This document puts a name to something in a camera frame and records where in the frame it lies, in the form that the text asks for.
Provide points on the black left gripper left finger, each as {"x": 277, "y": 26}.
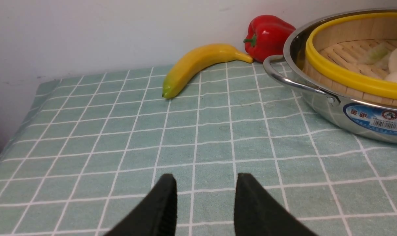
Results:
{"x": 155, "y": 215}

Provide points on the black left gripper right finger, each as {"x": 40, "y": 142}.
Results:
{"x": 257, "y": 213}

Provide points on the yellow rimmed bamboo steamer basket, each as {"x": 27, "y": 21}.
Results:
{"x": 334, "y": 54}

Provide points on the stainless steel pot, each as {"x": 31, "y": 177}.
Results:
{"x": 366, "y": 119}

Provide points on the green checkered tablecloth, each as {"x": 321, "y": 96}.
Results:
{"x": 92, "y": 147}

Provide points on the yellow banana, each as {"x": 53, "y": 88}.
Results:
{"x": 195, "y": 61}

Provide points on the red bell pepper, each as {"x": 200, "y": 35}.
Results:
{"x": 266, "y": 36}

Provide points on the green dumpling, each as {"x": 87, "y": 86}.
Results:
{"x": 377, "y": 54}

